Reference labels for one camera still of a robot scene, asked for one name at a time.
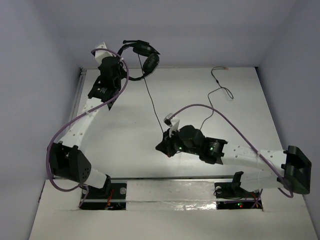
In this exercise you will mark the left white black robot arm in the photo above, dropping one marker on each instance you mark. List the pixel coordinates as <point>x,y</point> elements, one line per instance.
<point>64,157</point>

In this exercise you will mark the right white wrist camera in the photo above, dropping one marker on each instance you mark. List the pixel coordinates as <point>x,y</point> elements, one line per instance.
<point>172,122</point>

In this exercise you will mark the silver foil covered panel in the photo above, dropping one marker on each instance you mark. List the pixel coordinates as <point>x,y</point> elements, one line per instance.
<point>170,195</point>

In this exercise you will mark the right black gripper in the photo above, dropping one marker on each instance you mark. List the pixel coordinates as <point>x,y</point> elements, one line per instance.
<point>166,146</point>

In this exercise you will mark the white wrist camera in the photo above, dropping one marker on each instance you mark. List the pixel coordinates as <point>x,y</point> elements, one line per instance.
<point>99,55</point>
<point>172,122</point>

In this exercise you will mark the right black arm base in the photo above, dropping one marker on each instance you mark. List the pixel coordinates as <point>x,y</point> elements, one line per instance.
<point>230,195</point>

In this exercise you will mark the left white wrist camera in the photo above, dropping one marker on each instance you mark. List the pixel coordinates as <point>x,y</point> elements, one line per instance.
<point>99,55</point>

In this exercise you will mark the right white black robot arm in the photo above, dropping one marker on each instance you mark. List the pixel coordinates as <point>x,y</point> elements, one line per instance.
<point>289,168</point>

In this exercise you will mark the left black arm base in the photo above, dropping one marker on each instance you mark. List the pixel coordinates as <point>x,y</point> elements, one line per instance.
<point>112,197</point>

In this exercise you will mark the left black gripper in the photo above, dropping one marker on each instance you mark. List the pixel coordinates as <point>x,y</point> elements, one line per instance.
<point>116,64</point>

